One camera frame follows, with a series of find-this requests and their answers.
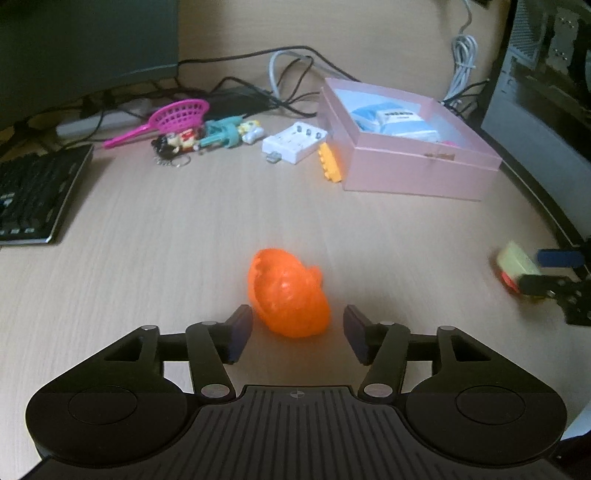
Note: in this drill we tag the white yellow figure toy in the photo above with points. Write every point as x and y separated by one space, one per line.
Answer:
251 131

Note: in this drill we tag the grey power strip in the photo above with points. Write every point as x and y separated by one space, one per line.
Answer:
92 121

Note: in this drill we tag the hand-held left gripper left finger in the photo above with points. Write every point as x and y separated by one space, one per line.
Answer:
240 333

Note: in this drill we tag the black keyboard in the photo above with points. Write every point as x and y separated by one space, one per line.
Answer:
32 194

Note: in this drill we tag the blue white packet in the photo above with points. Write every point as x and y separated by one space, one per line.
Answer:
369 104

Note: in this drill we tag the orange plastic toy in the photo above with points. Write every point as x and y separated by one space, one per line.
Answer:
288 300

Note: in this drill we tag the pink cardboard box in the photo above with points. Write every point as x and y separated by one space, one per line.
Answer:
415 171

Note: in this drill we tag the black computer case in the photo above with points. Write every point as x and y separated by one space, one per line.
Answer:
545 69

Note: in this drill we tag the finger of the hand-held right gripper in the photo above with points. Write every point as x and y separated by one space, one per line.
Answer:
535 282
561 257

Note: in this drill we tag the yellow red block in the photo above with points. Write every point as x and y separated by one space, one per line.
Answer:
516 264

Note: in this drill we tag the pink toy net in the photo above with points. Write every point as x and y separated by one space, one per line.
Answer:
181 114

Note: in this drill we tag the dark monitor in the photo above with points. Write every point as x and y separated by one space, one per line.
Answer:
83 41

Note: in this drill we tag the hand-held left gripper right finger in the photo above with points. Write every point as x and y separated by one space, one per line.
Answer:
355 333

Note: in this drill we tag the teal plastic toy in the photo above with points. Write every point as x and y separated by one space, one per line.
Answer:
225 132

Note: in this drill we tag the white battery charger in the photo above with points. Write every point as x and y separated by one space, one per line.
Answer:
295 141

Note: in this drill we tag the black power adapter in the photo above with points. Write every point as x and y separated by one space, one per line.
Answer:
238 102

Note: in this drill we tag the orange building block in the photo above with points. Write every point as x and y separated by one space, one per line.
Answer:
330 164

